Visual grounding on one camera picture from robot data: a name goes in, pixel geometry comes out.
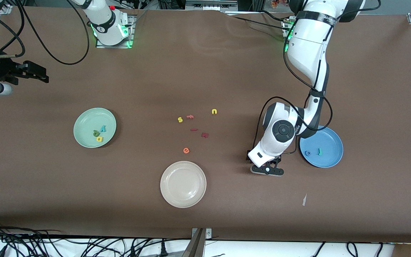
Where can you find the metal table bracket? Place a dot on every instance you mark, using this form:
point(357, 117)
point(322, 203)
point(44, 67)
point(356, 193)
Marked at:
point(209, 233)

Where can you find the white paper scrap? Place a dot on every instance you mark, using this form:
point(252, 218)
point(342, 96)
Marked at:
point(304, 200)

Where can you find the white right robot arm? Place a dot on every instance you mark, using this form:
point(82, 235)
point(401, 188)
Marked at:
point(107, 26)

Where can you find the blue plate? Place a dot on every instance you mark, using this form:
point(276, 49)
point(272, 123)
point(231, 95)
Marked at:
point(330, 150)

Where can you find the beige plate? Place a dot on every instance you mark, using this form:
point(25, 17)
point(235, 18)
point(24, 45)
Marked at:
point(183, 184)

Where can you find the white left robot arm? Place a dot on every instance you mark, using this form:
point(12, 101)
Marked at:
point(309, 46)

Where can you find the light green plate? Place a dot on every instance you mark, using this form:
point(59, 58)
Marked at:
point(91, 123)

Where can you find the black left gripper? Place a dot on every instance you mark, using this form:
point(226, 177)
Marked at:
point(248, 156)

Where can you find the green foam letter d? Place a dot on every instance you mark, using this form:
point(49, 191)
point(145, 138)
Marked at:
point(97, 132)

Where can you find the grey equipment box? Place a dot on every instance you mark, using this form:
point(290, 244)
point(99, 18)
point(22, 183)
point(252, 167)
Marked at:
point(209, 5)

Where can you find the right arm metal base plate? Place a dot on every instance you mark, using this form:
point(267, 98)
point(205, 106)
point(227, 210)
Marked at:
point(132, 35)

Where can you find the orange decoration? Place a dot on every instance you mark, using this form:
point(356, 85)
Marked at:
point(280, 3)

